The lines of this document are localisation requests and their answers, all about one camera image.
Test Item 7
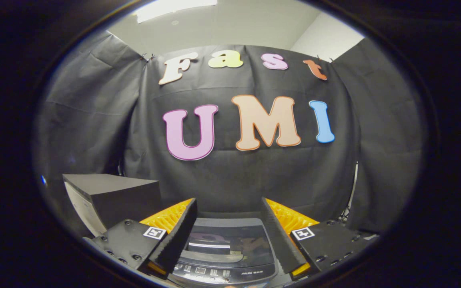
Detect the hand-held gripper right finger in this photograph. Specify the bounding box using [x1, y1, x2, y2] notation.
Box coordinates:
[261, 197, 377, 280]

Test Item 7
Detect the grey washing machine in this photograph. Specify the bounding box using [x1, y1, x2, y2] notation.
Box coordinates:
[167, 217, 291, 288]

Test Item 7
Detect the black backdrop cloth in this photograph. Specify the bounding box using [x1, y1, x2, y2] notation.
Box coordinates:
[34, 30, 423, 240]

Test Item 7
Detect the dark washing machine lid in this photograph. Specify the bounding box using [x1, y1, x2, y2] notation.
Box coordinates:
[178, 218, 275, 264]

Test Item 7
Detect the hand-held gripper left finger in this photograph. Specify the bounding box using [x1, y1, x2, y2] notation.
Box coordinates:
[82, 198, 198, 278]

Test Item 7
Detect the dark cabinet with beige front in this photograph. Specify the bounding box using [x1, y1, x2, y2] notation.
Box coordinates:
[62, 173, 162, 236]

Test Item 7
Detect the thin metal stand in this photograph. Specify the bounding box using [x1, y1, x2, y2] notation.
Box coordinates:
[339, 160, 359, 224]

